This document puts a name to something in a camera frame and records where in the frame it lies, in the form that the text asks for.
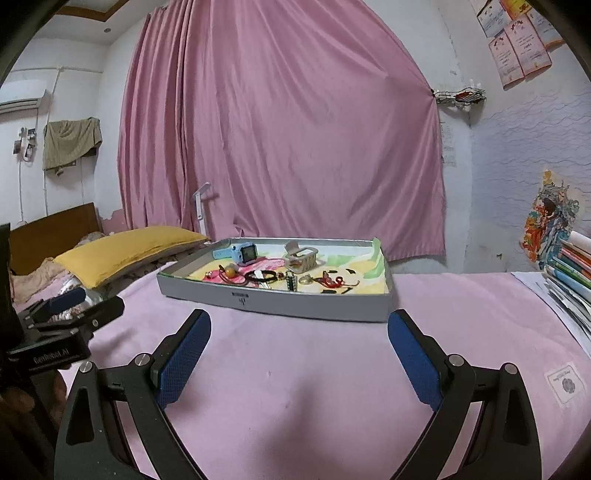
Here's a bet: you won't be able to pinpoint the red string bracelet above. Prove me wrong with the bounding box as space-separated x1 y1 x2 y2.
313 270 361 289

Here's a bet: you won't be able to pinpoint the cartoon towel liner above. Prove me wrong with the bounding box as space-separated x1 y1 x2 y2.
179 239 390 296

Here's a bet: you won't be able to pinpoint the black hair comb clip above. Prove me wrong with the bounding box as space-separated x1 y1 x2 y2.
286 271 297 292

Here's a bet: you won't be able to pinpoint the colourful opera poster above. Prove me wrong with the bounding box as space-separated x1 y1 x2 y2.
520 169 584 270

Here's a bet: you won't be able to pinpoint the blue kids watch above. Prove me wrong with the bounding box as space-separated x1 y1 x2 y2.
212 242 259 265

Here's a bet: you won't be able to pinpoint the wall certificates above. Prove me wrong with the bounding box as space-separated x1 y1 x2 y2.
469 0 565 89

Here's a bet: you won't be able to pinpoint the black hair tie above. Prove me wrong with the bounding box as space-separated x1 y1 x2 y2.
243 268 280 285

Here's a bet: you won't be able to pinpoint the pink curtain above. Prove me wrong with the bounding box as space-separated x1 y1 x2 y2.
117 1 446 261

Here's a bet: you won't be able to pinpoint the stack of books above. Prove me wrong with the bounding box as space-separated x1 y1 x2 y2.
512 230 590 356

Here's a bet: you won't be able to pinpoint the olive hanging towel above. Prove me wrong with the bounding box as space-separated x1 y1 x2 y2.
42 117 102 172

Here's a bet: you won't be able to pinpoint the left hand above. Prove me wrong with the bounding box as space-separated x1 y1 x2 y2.
1 370 67 444

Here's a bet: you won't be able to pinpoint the brown cord bead bracelet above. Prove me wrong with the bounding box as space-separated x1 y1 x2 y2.
216 263 249 285

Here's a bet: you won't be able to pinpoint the yellow pillow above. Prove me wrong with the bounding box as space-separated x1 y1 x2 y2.
54 226 208 289

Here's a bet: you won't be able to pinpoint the white hair clip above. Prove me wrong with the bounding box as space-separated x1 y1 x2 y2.
254 276 273 289

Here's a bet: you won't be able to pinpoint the wooden headboard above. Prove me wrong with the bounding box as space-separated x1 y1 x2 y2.
10 203 101 275

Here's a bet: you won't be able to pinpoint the white air conditioner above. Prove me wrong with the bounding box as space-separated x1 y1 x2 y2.
0 80 47 115

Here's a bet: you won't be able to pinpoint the pink bed sheet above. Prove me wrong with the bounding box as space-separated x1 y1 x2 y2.
13 262 591 480

